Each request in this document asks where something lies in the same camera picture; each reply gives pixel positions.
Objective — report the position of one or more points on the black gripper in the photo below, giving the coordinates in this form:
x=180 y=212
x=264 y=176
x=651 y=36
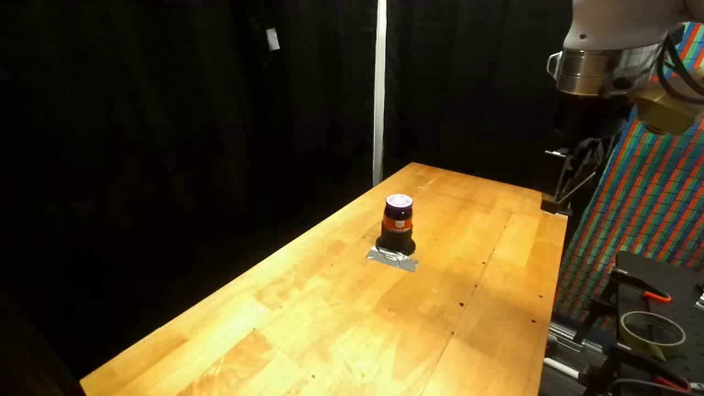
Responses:
x=595 y=118

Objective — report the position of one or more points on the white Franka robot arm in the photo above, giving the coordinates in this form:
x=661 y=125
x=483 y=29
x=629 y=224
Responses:
x=617 y=22

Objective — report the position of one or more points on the brown cup with orange label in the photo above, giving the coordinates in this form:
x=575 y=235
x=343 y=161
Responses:
x=396 y=223

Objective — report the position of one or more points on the colourful striped cloth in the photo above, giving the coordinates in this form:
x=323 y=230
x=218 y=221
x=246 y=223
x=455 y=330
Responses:
x=644 y=199

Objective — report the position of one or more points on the black equipment platform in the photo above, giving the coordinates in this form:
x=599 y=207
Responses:
x=661 y=276

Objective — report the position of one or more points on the white vertical pole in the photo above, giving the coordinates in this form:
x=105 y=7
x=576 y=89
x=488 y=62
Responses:
x=379 y=89

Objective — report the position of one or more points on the tape roll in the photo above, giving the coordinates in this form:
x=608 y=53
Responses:
x=638 y=343

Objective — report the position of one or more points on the small grey hanging tag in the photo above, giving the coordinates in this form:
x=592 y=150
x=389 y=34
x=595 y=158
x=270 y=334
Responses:
x=274 y=37

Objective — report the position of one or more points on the silver metal rail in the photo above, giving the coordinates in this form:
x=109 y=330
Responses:
x=561 y=341

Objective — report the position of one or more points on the grey duct tape patch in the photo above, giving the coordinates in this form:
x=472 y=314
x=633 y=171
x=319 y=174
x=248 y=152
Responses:
x=380 y=259

